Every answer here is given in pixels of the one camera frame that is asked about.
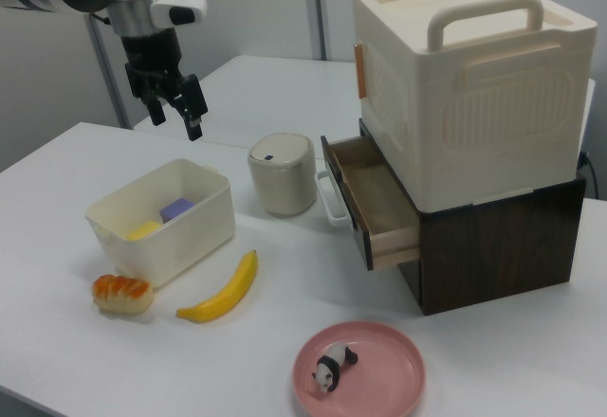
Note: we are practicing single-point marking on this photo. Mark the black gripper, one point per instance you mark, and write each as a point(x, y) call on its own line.
point(152, 54)

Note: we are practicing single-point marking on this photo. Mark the white plastic box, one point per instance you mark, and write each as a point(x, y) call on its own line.
point(189, 246)

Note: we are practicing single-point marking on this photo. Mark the grey metal pole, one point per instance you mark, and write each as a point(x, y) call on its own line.
point(106, 71)

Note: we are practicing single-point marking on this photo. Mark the purple foam block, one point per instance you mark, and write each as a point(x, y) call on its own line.
point(176, 209)

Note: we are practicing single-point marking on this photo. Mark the yellow foam block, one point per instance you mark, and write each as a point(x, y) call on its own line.
point(143, 230)

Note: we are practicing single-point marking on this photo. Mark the beige lidded trash can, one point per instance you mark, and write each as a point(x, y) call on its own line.
point(284, 180)

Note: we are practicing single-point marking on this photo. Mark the yellow toy banana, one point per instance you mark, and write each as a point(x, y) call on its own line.
point(227, 294)

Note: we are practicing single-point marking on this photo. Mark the toy bread loaf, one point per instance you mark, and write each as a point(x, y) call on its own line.
point(122, 295)

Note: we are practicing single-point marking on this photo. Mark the cream storage cabinet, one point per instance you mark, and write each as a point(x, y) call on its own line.
point(474, 104)

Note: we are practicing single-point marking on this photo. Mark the small panda figurine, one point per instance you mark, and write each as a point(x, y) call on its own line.
point(334, 365)

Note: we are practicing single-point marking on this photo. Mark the pink round plate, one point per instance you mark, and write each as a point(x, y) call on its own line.
point(379, 369)

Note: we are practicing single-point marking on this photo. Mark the dark wood drawer cabinet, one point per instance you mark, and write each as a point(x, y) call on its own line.
point(498, 256)

